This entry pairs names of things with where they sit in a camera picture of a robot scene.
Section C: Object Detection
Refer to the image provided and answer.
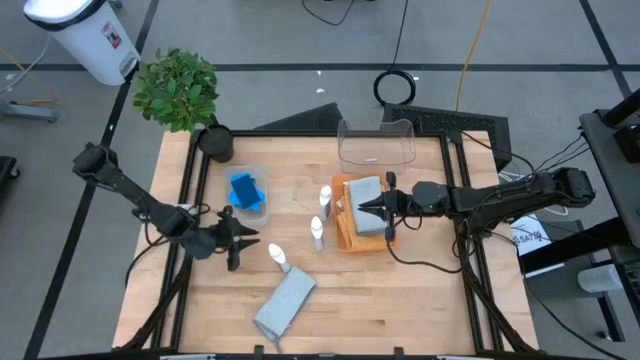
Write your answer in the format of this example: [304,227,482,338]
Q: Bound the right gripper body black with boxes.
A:
[384,171,415,243]

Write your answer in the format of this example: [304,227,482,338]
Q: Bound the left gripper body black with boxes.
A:
[212,204,242,273]

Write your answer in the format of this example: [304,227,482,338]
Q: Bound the grey waffle towel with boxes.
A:
[253,266,318,346]
[347,175,389,237]

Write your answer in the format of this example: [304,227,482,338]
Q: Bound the light blue sponge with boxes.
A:
[227,175,267,213]

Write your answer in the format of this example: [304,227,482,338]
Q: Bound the white plastic restorer bottle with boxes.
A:
[318,184,333,223]
[309,215,325,252]
[267,243,293,275]

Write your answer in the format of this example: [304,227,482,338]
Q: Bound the orange-yellow waffle cloth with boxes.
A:
[335,182,396,251]

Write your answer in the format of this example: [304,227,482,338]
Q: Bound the frosted white plastic bin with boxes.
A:
[222,163,271,228]

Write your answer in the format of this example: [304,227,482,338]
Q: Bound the orange translucent plastic bin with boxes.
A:
[330,173,399,255]

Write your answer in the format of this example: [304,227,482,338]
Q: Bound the clear plastic bin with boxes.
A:
[336,117,418,176]

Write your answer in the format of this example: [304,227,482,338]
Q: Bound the black slanted panel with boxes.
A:
[253,101,345,133]

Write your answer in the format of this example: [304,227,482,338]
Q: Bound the white printed paper sheet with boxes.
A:
[508,214,554,257]

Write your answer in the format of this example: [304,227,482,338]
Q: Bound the potted green plant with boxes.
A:
[131,47,236,164]

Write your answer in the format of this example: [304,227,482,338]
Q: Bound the grey side table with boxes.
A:
[578,88,640,251]

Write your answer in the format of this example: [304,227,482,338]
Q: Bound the grey cylindrical roll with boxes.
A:
[576,263,625,294]

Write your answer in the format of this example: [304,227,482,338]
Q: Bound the grey metal stand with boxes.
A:
[0,97,61,125]

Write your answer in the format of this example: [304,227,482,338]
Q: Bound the black device on side table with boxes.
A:
[613,124,640,165]

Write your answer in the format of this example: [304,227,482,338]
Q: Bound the white step trash can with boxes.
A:
[22,0,143,87]

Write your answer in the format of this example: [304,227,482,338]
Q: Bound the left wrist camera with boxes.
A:
[178,225,220,261]

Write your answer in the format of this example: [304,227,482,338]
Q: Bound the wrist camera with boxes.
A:
[178,225,220,261]
[410,180,452,217]

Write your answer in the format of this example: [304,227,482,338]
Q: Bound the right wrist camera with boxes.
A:
[410,180,452,217]

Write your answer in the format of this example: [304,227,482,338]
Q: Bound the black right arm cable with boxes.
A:
[384,214,469,275]

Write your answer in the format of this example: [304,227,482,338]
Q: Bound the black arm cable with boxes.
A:
[123,202,214,290]
[384,214,469,275]

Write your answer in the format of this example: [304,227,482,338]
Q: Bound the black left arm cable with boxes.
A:
[123,202,214,290]

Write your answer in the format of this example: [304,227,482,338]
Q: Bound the black aluminium table frame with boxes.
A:
[113,128,540,360]

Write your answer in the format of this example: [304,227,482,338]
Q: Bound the black hanging power cable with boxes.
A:
[372,0,418,107]

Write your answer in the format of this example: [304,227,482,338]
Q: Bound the yellow hanging cord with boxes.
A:
[453,0,494,112]

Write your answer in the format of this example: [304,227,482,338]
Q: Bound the black loose floor cable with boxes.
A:
[300,0,357,28]

